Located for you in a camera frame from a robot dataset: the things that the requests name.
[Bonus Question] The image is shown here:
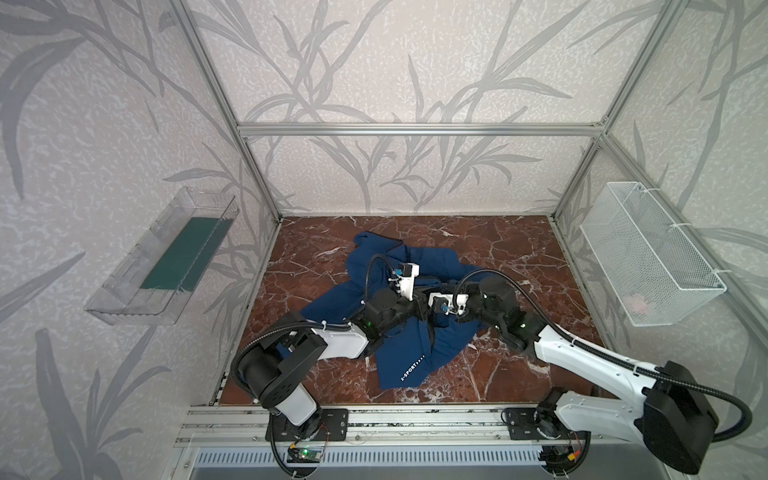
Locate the green circuit board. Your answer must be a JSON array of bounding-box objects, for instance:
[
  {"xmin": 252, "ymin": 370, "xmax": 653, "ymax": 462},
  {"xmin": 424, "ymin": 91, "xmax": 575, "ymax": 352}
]
[{"xmin": 287, "ymin": 445, "xmax": 326, "ymax": 464}]

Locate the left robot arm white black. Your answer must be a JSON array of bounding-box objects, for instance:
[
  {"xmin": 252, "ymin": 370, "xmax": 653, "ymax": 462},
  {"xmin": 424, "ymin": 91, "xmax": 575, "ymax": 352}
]
[{"xmin": 229, "ymin": 254, "xmax": 426, "ymax": 441}]

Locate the pink object in basket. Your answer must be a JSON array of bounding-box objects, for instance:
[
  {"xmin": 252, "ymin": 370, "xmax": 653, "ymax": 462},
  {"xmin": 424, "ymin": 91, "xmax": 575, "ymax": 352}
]
[{"xmin": 622, "ymin": 293, "xmax": 651, "ymax": 318}]

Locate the white wire mesh basket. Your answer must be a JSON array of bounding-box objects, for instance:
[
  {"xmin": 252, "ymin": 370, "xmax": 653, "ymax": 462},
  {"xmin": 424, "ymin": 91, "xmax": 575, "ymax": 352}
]
[{"xmin": 580, "ymin": 182, "xmax": 727, "ymax": 327}]

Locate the blue zip jacket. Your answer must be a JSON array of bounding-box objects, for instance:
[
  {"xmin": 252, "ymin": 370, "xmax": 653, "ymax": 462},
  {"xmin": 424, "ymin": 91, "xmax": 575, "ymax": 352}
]
[{"xmin": 301, "ymin": 231, "xmax": 485, "ymax": 389}]

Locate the aluminium frame corner post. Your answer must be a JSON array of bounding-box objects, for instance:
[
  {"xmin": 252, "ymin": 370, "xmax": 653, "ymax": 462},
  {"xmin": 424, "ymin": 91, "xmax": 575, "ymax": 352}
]
[
  {"xmin": 550, "ymin": 0, "xmax": 688, "ymax": 222},
  {"xmin": 169, "ymin": 0, "xmax": 283, "ymax": 223}
]

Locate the aluminium frame horizontal bar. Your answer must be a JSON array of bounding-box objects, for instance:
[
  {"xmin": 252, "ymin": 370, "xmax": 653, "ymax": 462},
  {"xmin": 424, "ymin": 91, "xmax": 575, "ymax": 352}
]
[{"xmin": 237, "ymin": 122, "xmax": 602, "ymax": 138}]

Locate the clear plastic wall tray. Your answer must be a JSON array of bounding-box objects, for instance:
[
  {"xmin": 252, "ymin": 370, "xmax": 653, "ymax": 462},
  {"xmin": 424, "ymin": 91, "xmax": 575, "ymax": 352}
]
[{"xmin": 85, "ymin": 187, "xmax": 240, "ymax": 326}]

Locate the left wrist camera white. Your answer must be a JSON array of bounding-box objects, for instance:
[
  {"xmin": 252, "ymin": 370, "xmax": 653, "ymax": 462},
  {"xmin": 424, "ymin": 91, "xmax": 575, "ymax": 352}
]
[{"xmin": 390, "ymin": 263, "xmax": 420, "ymax": 301}]

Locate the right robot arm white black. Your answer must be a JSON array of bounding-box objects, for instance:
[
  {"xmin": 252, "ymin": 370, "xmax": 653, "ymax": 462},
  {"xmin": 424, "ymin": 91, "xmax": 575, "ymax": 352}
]
[{"xmin": 447, "ymin": 269, "xmax": 753, "ymax": 475}]

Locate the aluminium frame corner post right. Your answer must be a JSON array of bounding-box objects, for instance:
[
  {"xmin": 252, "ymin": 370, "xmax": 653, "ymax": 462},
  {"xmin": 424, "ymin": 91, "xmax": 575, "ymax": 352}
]
[{"xmin": 550, "ymin": 0, "xmax": 688, "ymax": 222}]

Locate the right base wiring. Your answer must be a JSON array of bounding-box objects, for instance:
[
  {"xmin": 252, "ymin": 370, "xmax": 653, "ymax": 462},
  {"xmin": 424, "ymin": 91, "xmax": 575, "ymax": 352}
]
[{"xmin": 539, "ymin": 437, "xmax": 592, "ymax": 478}]

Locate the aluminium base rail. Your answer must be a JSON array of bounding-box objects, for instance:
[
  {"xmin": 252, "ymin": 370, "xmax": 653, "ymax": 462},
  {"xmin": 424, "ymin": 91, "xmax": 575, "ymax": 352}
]
[{"xmin": 176, "ymin": 394, "xmax": 643, "ymax": 446}]

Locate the aluminium frame corner post left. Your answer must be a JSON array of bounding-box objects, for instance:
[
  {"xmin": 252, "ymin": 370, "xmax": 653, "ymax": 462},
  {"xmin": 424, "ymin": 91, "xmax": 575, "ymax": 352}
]
[{"xmin": 169, "ymin": 0, "xmax": 283, "ymax": 223}]

